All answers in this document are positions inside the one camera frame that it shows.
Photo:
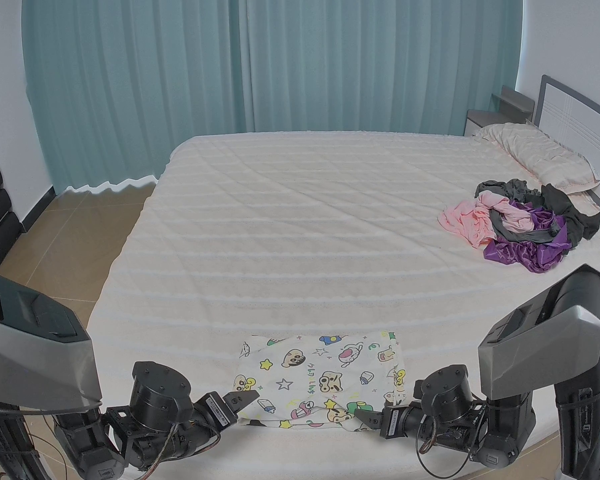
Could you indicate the grey bedside table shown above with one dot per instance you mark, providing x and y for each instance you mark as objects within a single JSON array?
[{"x": 505, "y": 105}]

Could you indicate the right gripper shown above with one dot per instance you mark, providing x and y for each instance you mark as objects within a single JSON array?
[{"x": 395, "y": 420}]

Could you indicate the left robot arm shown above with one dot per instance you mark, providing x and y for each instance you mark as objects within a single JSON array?
[{"x": 40, "y": 368}]

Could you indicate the cream pillow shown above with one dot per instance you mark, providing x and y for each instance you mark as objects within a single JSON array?
[{"x": 545, "y": 158}]

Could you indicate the pile of clothes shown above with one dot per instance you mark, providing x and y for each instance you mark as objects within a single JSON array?
[{"x": 520, "y": 255}]

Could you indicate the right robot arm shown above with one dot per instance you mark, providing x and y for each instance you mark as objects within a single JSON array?
[{"x": 545, "y": 348}]

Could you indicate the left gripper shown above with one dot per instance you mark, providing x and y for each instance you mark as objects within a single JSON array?
[{"x": 220, "y": 409}]

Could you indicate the bed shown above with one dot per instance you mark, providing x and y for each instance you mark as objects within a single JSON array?
[{"x": 290, "y": 243}]

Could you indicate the white printed pyjama top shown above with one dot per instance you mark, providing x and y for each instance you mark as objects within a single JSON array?
[{"x": 320, "y": 378}]

